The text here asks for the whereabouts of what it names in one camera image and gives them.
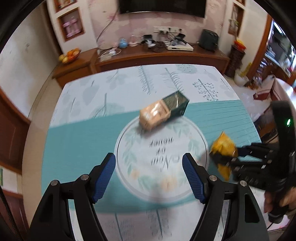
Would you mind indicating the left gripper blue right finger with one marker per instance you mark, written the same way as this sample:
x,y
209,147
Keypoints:
x,y
196,176

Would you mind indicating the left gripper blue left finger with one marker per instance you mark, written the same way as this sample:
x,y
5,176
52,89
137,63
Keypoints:
x,y
101,175

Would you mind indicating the yellow snack wrapper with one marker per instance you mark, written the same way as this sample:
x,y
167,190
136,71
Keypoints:
x,y
225,147

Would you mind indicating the person right hand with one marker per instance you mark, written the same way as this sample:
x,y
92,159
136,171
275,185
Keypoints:
x,y
289,199

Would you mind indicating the leaf pattern tablecloth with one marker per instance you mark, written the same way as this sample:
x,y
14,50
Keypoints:
x,y
148,196

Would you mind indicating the beige paper box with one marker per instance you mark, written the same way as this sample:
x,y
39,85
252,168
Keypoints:
x,y
154,115

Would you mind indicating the dark green box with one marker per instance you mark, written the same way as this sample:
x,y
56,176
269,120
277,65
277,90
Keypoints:
x,y
176,103

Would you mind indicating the brown wooden door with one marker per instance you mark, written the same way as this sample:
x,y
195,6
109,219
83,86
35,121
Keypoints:
x,y
13,134

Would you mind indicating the wooden TV console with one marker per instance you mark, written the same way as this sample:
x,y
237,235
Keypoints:
x,y
88,62

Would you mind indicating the fruit bowl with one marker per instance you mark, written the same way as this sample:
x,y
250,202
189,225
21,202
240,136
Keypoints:
x,y
70,56

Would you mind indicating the white set-top box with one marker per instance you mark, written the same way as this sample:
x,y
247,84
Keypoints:
x,y
178,47

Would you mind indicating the black air fryer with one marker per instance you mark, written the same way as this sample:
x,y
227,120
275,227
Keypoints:
x,y
208,40

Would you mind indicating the pink dumbbells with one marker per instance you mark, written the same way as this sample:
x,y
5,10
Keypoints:
x,y
71,28

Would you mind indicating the black wall television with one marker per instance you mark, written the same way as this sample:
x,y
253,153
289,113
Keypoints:
x,y
189,7

